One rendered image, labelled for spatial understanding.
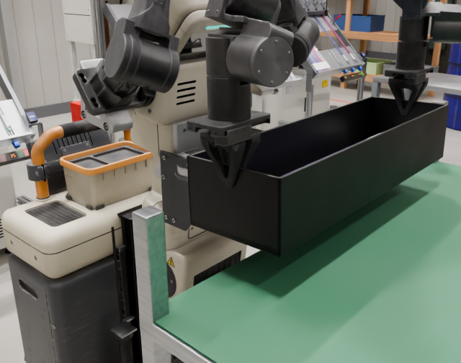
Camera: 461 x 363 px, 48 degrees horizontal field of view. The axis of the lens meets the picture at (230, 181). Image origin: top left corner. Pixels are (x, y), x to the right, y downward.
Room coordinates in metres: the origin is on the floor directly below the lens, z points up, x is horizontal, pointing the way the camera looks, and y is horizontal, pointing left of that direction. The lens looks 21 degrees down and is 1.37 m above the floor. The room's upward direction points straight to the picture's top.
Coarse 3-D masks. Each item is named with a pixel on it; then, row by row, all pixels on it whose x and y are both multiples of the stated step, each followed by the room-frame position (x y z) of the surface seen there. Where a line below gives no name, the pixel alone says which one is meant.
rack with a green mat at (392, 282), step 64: (448, 192) 1.02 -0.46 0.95; (256, 256) 0.75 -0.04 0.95; (320, 256) 0.75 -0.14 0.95; (384, 256) 0.75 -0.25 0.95; (448, 256) 0.75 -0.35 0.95; (192, 320) 0.58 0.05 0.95; (256, 320) 0.58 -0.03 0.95; (320, 320) 0.58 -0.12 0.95; (384, 320) 0.58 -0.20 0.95; (448, 320) 0.58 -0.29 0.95
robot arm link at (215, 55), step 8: (216, 32) 0.69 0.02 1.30; (224, 32) 0.68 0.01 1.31; (232, 32) 0.67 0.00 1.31; (240, 32) 0.65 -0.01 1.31; (208, 40) 0.67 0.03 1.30; (216, 40) 0.66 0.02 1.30; (224, 40) 0.65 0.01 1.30; (232, 40) 0.64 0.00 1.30; (208, 48) 0.67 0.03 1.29; (216, 48) 0.66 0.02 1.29; (224, 48) 0.65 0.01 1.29; (208, 56) 0.67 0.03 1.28; (216, 56) 0.66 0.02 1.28; (224, 56) 0.65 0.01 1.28; (208, 64) 0.67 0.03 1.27; (216, 64) 0.66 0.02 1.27; (224, 64) 0.65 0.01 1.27; (208, 72) 0.67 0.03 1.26; (216, 72) 0.66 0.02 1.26; (224, 72) 0.65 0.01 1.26
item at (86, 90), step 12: (84, 72) 0.95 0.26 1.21; (96, 72) 0.94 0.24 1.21; (84, 84) 0.93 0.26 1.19; (96, 84) 0.93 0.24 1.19; (108, 84) 0.92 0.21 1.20; (120, 84) 0.90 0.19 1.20; (132, 84) 0.91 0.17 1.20; (84, 96) 0.92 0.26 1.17; (96, 96) 0.93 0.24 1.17; (108, 96) 0.92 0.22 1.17; (120, 96) 0.92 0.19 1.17; (132, 96) 0.94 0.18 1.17; (96, 108) 0.91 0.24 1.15; (108, 108) 0.93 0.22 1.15; (120, 108) 0.95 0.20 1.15
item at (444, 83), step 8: (376, 80) 3.28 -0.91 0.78; (384, 80) 3.24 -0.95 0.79; (432, 80) 3.18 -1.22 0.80; (440, 80) 3.18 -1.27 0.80; (448, 80) 3.18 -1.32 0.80; (456, 80) 3.18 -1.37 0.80; (376, 88) 3.27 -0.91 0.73; (432, 88) 3.00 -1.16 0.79; (440, 88) 2.97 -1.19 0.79; (448, 88) 2.93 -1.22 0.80; (456, 88) 2.93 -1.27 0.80; (376, 96) 3.27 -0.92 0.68; (408, 96) 3.55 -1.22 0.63
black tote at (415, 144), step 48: (288, 144) 0.91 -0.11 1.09; (336, 144) 1.04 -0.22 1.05; (384, 144) 0.83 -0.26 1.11; (432, 144) 0.99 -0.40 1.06; (192, 192) 0.72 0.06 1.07; (240, 192) 0.66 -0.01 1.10; (288, 192) 0.63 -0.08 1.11; (336, 192) 0.72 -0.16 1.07; (384, 192) 0.84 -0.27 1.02; (240, 240) 0.66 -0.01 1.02; (288, 240) 0.63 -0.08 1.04
